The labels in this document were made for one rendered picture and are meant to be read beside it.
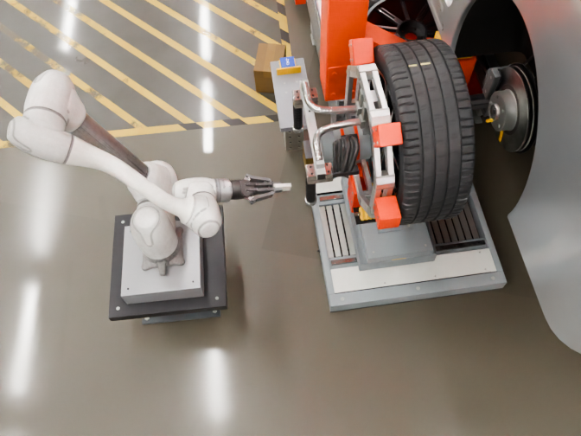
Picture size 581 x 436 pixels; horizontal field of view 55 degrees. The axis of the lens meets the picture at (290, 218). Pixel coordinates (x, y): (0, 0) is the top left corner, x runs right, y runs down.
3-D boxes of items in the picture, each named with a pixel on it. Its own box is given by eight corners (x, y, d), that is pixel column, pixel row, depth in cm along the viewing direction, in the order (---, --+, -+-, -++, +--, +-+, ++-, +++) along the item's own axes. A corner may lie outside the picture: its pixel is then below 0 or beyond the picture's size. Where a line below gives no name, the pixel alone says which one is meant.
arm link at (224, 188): (214, 173, 208) (230, 172, 210) (211, 187, 215) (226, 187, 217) (218, 194, 203) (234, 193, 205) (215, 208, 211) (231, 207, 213)
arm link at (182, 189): (211, 195, 216) (217, 214, 206) (170, 197, 212) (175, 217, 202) (213, 170, 210) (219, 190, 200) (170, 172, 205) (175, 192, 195)
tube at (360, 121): (373, 162, 188) (376, 143, 179) (316, 169, 188) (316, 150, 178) (363, 120, 197) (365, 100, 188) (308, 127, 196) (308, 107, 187)
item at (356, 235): (433, 261, 267) (437, 253, 259) (359, 272, 266) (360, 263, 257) (409, 175, 292) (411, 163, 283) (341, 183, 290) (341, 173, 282)
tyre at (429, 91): (491, 204, 173) (455, 3, 181) (416, 214, 172) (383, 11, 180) (433, 226, 239) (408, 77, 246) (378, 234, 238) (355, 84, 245)
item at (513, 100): (513, 166, 221) (545, 118, 192) (494, 169, 221) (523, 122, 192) (490, 100, 235) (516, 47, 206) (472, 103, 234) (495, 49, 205)
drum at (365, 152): (378, 164, 211) (382, 142, 199) (322, 172, 211) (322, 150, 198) (370, 135, 218) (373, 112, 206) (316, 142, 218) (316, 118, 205)
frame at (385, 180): (383, 236, 219) (402, 155, 172) (366, 239, 219) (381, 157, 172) (356, 127, 246) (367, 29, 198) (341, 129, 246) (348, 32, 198)
